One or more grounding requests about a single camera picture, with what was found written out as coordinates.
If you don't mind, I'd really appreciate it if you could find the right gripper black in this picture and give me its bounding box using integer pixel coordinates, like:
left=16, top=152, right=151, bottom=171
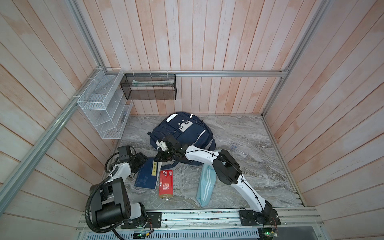
left=153, top=148, right=177, bottom=161

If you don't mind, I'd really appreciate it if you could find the blue book yellow spine label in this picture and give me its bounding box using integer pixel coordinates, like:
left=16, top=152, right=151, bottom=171
left=134, top=158, right=162, bottom=190

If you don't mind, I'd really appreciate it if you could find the navy blue student backpack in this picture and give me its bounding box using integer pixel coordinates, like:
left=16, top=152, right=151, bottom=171
left=147, top=112, right=216, bottom=170

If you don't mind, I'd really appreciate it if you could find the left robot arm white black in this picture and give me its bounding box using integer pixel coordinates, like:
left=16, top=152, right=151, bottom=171
left=85, top=146, right=149, bottom=233

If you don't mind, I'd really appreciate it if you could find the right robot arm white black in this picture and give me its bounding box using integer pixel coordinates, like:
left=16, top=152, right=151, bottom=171
left=155, top=136, right=273, bottom=224

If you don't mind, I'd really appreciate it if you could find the red rectangular box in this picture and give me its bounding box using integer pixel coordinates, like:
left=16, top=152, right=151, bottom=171
left=159, top=170, right=174, bottom=199

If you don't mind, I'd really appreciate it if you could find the light blue pencil pouch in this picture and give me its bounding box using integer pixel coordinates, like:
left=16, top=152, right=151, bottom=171
left=196, top=164, right=217, bottom=207

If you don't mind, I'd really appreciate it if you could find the clear plastic small case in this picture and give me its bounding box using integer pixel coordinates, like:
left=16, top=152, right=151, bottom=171
left=230, top=144, right=248, bottom=159

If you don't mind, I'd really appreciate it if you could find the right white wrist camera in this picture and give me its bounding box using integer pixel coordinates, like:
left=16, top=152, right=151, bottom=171
left=159, top=141, right=169, bottom=151

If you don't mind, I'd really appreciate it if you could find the white wire mesh shelf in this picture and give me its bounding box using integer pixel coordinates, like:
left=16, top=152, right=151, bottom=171
left=78, top=68, right=133, bottom=140

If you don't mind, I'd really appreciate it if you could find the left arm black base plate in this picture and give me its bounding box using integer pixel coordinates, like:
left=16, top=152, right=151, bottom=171
left=120, top=212, right=162, bottom=230

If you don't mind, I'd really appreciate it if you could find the black mesh wall basket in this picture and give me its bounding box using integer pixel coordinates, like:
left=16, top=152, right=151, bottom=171
left=120, top=73, right=177, bottom=101

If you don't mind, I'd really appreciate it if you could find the horizontal aluminium wall rail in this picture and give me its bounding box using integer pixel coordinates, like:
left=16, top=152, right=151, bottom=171
left=107, top=69, right=288, bottom=78

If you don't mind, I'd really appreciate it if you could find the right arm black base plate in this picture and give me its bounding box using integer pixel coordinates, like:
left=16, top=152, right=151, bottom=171
left=238, top=208, right=281, bottom=226

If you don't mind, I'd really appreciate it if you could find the aluminium front rail frame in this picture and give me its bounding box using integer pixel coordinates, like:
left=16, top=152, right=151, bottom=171
left=74, top=208, right=331, bottom=240

